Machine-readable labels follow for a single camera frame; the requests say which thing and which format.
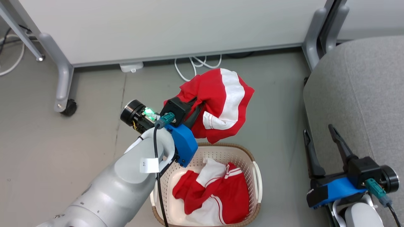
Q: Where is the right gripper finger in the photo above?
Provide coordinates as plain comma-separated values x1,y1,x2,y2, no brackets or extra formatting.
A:
303,129,326,180
328,124,359,172

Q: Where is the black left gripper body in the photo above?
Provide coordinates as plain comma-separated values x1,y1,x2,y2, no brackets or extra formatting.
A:
120,96,193,133

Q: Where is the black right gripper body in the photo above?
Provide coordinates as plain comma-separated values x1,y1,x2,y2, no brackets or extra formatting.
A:
311,157,400,193

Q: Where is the red white striped garment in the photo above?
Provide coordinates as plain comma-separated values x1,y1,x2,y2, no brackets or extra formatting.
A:
172,158,250,226

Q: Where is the grey fabric sofa seat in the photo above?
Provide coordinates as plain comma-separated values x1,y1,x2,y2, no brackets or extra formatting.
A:
303,35,404,227

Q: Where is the white laundry basket brown rim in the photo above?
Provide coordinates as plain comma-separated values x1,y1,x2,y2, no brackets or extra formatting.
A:
150,143,263,227

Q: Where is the white power adapter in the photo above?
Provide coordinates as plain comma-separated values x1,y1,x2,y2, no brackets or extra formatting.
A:
119,62,144,73

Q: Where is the large white partition panel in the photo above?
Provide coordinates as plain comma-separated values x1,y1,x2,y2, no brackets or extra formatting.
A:
9,0,335,68

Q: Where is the grey partition leg with caster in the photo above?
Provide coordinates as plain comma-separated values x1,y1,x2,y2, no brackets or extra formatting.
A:
38,32,78,117

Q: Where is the small white partition panel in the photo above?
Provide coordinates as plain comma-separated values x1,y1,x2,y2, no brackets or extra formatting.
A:
336,0,404,41

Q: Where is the thin grey metal leg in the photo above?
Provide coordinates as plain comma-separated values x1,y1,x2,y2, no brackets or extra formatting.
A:
0,3,45,62

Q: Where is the black cable with teal plug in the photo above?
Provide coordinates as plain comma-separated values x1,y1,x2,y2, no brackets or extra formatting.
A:
365,178,402,227
153,112,176,227

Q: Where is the white floor cable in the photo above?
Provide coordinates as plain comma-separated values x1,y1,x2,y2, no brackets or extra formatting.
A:
0,33,26,77
174,55,223,82

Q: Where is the white cable label tag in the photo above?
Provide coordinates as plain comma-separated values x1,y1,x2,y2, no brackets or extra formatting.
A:
140,158,160,174

